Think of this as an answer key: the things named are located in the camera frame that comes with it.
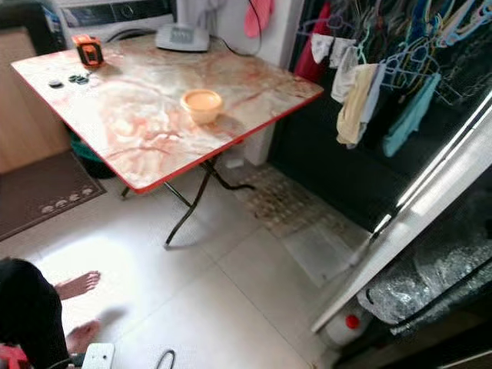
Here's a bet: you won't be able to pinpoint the fridge door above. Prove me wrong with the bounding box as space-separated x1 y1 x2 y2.
265 81 492 334

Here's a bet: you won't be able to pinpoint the brown door mat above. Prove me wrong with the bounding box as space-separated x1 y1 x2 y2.
0 151 107 241

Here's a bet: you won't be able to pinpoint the wooden cabinet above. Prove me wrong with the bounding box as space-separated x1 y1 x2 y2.
0 27 71 175

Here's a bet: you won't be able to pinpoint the green bin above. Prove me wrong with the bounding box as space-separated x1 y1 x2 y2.
68 127 117 179

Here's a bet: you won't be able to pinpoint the person bare foot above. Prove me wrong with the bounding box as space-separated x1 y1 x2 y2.
55 271 103 301
67 319 103 355

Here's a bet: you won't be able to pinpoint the person leg black trousers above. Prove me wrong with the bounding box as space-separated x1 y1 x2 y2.
0 258 71 369

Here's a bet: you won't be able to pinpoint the marble pattern folding table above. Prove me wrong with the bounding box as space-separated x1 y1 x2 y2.
12 32 324 248

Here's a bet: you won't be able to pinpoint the orange and black device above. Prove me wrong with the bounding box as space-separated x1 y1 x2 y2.
71 35 104 69

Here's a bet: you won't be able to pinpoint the red plastic stool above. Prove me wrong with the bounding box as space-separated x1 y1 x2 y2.
0 344 31 369

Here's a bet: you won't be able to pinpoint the white washing machine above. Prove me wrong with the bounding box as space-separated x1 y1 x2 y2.
58 0 178 44

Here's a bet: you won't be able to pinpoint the orange lid plastic container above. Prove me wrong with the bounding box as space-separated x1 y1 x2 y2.
180 88 224 125

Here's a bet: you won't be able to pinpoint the grey white tabletop device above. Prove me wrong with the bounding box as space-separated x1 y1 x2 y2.
155 23 211 53

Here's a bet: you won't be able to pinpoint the white hanging garment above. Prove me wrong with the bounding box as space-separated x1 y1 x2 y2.
177 0 221 28

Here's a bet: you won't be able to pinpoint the patterned floor mat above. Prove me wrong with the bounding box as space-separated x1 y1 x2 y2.
219 163 351 236

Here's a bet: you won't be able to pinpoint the pink hanging item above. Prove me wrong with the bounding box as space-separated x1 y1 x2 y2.
242 0 276 38

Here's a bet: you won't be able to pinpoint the red hanging garment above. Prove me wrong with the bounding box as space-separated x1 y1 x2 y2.
294 4 331 82

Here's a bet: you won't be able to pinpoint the small white sock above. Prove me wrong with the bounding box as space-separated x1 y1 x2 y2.
310 33 334 65

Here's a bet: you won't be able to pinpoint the white hanging cloth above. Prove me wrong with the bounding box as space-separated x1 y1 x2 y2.
331 38 363 104

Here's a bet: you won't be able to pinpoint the beige hanging cloth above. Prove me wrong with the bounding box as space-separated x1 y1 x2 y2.
337 63 382 148

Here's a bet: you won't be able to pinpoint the white jug red cap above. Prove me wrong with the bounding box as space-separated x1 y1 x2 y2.
323 307 374 347

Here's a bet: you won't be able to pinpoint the teal hanging cloth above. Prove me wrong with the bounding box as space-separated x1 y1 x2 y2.
382 73 444 158

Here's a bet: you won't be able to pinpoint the silver plastic bag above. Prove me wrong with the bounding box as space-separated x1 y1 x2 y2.
357 192 492 336

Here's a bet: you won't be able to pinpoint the clothes drying rack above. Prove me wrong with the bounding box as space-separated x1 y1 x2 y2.
292 0 492 159

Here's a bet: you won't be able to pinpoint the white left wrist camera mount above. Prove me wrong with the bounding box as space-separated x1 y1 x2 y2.
81 342 117 369

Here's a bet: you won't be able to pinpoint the black wall cable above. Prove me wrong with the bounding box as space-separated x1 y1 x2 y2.
219 0 268 57

